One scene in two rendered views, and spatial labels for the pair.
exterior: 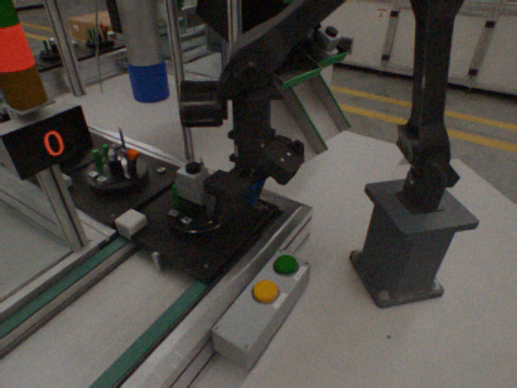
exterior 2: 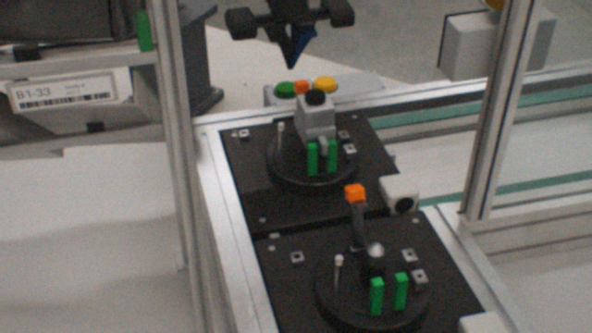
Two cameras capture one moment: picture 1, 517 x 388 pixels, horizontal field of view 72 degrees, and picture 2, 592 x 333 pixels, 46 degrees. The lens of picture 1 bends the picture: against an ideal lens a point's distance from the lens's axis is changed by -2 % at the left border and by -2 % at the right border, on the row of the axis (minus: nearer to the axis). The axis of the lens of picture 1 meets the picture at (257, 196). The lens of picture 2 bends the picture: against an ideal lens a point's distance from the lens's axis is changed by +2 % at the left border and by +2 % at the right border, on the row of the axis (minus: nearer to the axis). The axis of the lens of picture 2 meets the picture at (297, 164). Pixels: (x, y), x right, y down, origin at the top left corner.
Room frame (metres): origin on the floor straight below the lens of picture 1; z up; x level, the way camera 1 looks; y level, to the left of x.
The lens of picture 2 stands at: (1.19, 0.63, 1.61)
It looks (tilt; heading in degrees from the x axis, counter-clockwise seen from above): 39 degrees down; 221
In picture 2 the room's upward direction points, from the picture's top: straight up
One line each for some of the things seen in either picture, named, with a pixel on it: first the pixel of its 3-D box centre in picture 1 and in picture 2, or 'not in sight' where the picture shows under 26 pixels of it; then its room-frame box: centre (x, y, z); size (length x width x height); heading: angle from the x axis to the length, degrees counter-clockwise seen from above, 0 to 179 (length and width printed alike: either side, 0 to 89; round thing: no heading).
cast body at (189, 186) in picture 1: (190, 179); (316, 118); (0.58, 0.13, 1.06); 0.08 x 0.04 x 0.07; 57
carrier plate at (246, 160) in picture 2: (200, 219); (312, 168); (0.57, 0.12, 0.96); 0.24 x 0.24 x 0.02; 57
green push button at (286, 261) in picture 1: (285, 265); (286, 91); (0.44, -0.05, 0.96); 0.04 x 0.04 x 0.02
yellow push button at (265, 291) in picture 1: (265, 292); (325, 85); (0.38, -0.01, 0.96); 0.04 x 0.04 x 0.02
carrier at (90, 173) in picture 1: (114, 163); (374, 267); (0.71, 0.33, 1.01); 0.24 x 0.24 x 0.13; 57
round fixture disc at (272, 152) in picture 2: (199, 212); (313, 158); (0.57, 0.12, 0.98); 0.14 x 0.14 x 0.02
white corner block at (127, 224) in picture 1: (132, 224); (398, 194); (0.55, 0.25, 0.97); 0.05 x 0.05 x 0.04; 57
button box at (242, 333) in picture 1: (265, 303); (324, 100); (0.38, -0.01, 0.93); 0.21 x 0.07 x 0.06; 147
